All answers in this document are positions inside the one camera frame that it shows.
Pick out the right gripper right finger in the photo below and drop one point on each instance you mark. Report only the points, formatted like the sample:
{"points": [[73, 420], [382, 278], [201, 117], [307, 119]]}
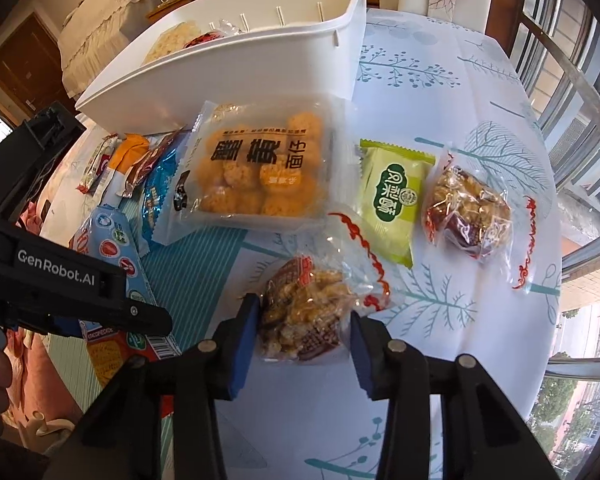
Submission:
{"points": [[392, 370]]}

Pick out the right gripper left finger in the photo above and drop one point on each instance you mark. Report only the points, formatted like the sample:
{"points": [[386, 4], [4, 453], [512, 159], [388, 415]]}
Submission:
{"points": [[215, 370]]}

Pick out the red white cracker pack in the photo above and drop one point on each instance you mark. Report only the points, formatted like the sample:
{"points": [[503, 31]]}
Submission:
{"points": [[115, 299]]}

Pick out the walnut date packet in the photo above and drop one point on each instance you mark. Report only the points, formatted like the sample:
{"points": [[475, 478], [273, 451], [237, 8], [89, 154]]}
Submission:
{"points": [[475, 214], [308, 302]]}

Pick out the clear bag rice puff snack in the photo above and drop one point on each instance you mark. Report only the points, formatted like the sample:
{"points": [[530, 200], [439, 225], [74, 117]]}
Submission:
{"points": [[172, 40]]}

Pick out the teal striped placemat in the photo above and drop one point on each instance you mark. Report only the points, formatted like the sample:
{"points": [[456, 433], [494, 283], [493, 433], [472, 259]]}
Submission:
{"points": [[187, 278]]}

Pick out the blue candy bar wrapper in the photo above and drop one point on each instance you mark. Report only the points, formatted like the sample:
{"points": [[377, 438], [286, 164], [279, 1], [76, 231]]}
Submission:
{"points": [[155, 189]]}

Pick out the brown chocolate wafer packet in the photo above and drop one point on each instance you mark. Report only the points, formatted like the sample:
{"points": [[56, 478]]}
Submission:
{"points": [[138, 171]]}

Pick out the orange snack packet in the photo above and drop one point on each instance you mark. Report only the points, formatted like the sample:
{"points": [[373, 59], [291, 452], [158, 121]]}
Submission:
{"points": [[128, 153]]}

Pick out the green pineapple cake packet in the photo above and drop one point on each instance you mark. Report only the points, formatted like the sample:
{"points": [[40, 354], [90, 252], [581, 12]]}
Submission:
{"points": [[392, 187]]}

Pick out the orange puff balls snack bag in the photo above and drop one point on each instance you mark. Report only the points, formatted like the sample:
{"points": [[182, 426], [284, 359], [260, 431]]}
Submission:
{"points": [[272, 165]]}

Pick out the tree print tablecloth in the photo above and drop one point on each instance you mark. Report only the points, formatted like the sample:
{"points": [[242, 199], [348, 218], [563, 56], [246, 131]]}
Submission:
{"points": [[422, 84]]}

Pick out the white lace covered furniture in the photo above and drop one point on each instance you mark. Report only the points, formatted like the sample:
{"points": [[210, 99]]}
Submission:
{"points": [[95, 32]]}

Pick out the white plastic bin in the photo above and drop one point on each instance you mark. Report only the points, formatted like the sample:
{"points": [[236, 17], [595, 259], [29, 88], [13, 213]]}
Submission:
{"points": [[284, 48]]}

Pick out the metal window bars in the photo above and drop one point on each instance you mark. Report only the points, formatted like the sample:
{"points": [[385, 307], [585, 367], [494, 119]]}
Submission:
{"points": [[556, 53]]}

